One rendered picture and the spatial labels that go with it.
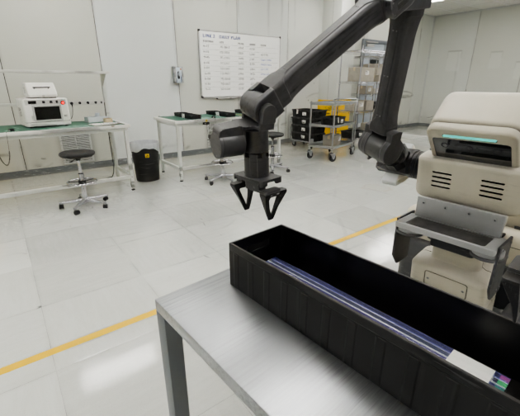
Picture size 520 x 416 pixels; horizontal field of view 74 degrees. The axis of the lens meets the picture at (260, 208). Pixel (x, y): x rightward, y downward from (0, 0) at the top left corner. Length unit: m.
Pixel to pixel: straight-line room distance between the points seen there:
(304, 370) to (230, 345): 0.14
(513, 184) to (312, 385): 0.69
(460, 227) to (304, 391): 0.66
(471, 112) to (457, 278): 0.46
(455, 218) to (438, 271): 0.19
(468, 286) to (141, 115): 5.52
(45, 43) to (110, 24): 0.91
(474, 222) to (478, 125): 0.25
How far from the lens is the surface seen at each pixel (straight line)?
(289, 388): 0.62
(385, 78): 0.99
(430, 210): 1.09
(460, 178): 1.06
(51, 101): 4.43
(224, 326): 0.73
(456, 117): 1.00
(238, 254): 0.78
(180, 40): 6.37
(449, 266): 1.18
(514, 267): 0.55
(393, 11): 0.86
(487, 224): 1.05
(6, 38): 5.79
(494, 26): 11.26
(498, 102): 1.02
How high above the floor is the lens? 1.26
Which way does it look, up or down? 20 degrees down
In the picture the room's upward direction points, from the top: straight up
